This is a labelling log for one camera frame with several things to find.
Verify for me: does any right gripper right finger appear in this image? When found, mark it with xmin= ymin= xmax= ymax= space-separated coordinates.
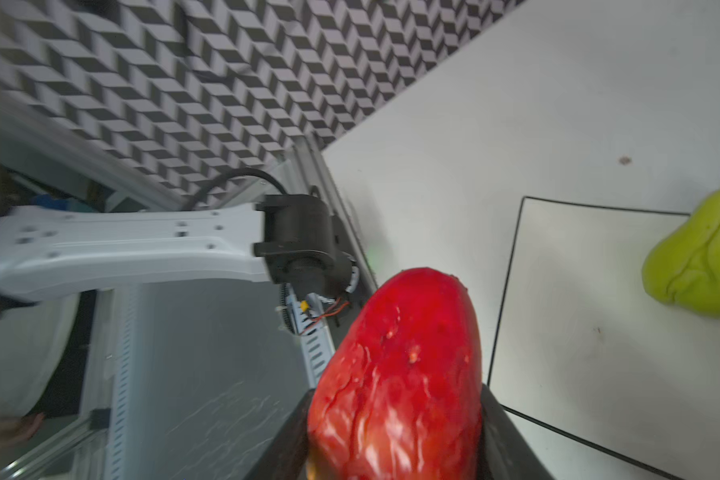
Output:
xmin=476 ymin=384 xmax=553 ymax=480

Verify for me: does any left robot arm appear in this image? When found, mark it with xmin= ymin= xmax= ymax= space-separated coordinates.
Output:
xmin=0 ymin=191 xmax=354 ymax=419

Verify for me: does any green fake pear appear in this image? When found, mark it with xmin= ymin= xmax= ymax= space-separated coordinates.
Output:
xmin=641 ymin=190 xmax=720 ymax=318

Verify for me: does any aluminium front rail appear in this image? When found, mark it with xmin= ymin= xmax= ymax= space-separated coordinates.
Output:
xmin=0 ymin=93 xmax=374 ymax=479

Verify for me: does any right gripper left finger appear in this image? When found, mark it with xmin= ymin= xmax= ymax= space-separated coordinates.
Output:
xmin=244 ymin=389 xmax=315 ymax=480

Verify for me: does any white square mat black border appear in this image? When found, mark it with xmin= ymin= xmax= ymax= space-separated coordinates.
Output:
xmin=488 ymin=197 xmax=720 ymax=479

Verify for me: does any red fake fruit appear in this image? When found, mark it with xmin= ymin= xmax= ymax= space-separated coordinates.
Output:
xmin=306 ymin=268 xmax=483 ymax=479

